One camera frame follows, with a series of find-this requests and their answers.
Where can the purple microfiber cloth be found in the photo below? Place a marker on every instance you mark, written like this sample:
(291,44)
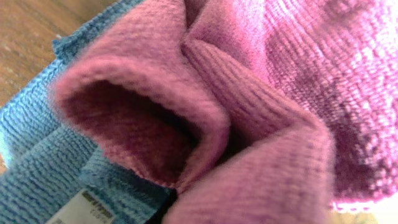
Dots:
(253,111)

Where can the folded blue cloth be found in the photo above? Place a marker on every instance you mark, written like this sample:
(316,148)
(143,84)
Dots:
(55,175)

